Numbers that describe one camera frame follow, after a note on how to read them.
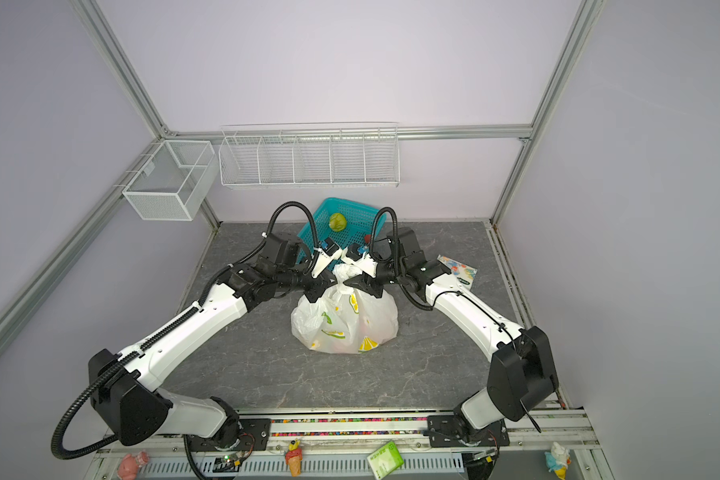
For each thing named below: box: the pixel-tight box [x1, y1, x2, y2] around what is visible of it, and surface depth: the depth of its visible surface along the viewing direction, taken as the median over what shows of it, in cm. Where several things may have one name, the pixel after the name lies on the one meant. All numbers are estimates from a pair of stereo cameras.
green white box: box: [367, 441, 404, 480], surface depth 70 cm
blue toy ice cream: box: [544, 442, 571, 480], surface depth 69 cm
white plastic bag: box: [291, 263, 400, 355], surface depth 81 cm
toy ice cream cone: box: [286, 438, 303, 477], surface depth 71 cm
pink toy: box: [118, 450, 149, 480], surface depth 69 cm
